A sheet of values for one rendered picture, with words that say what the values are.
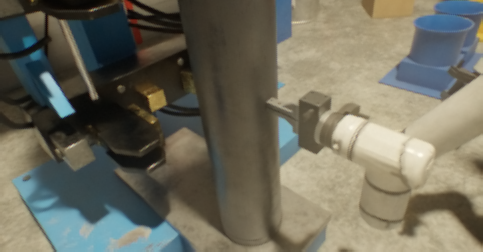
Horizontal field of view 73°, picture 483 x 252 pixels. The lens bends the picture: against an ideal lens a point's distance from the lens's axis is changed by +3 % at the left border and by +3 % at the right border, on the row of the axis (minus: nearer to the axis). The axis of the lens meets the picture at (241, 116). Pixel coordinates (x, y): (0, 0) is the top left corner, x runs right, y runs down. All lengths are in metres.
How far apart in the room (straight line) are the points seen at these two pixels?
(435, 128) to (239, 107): 0.40
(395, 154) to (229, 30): 0.38
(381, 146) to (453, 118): 0.16
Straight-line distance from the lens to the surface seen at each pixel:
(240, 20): 0.66
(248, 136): 0.80
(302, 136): 0.72
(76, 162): 1.12
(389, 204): 0.69
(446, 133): 0.73
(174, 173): 1.42
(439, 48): 2.21
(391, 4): 3.46
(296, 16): 3.30
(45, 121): 1.18
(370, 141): 0.63
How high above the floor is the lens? 1.10
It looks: 35 degrees down
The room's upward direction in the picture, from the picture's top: 6 degrees counter-clockwise
